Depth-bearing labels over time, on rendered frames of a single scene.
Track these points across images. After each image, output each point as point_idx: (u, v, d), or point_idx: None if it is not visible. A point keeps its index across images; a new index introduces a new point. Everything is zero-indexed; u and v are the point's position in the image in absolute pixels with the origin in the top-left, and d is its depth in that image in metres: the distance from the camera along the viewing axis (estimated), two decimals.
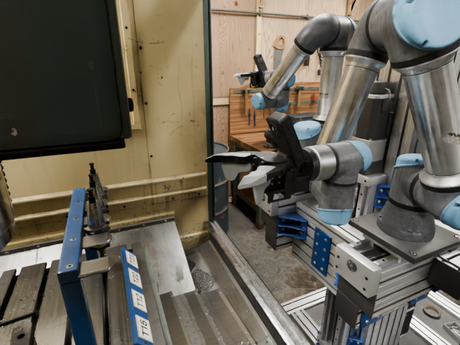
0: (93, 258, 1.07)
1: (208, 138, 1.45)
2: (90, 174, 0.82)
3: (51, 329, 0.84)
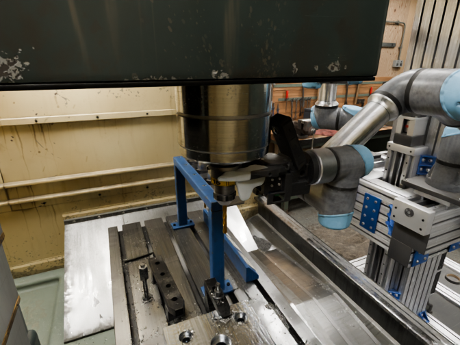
0: (183, 216, 1.29)
1: None
2: None
3: (170, 263, 1.06)
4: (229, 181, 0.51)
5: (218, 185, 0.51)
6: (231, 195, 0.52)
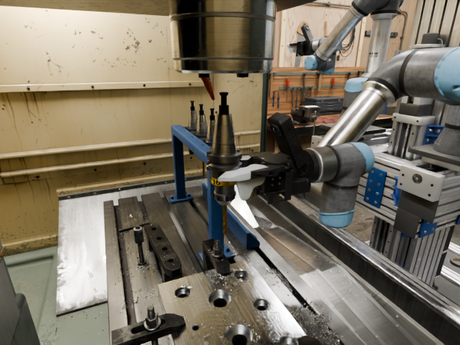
0: (181, 189, 1.24)
1: (263, 98, 1.62)
2: (200, 104, 1.00)
3: (166, 233, 1.02)
4: (229, 181, 0.51)
5: (218, 185, 0.51)
6: (231, 195, 0.52)
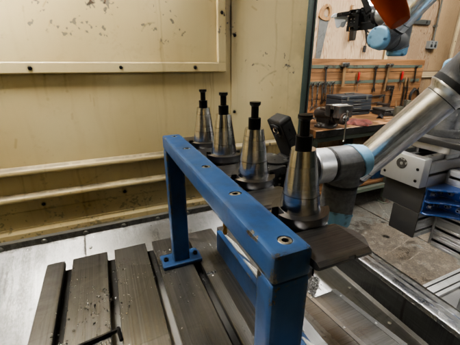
0: (182, 245, 0.72)
1: (303, 92, 1.10)
2: (222, 92, 0.47)
3: None
4: None
5: None
6: (309, 271, 0.34)
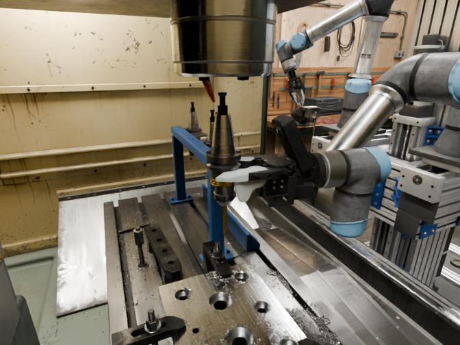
0: (182, 190, 1.24)
1: (263, 99, 1.62)
2: (221, 92, 0.47)
3: (167, 234, 1.02)
4: None
5: None
6: None
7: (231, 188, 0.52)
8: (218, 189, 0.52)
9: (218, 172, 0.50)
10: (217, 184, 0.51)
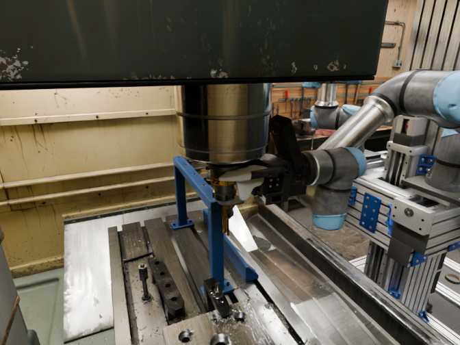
0: (183, 216, 1.29)
1: None
2: None
3: (169, 263, 1.06)
4: (230, 206, 0.89)
5: None
6: (231, 213, 0.91)
7: (232, 187, 0.52)
8: (219, 188, 0.52)
9: (221, 172, 0.50)
10: (220, 183, 0.51)
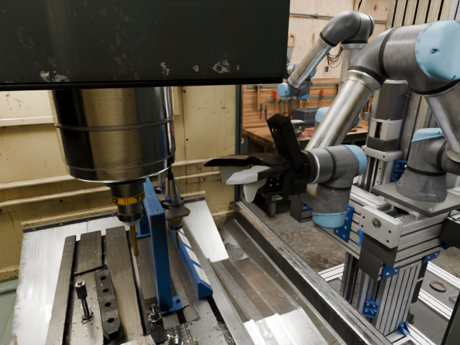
0: (145, 224, 1.22)
1: (237, 124, 1.60)
2: None
3: (121, 277, 0.99)
4: (176, 218, 0.82)
5: (170, 221, 0.82)
6: (179, 226, 0.84)
7: (136, 205, 0.46)
8: (120, 207, 0.45)
9: (118, 189, 0.43)
10: (118, 202, 0.44)
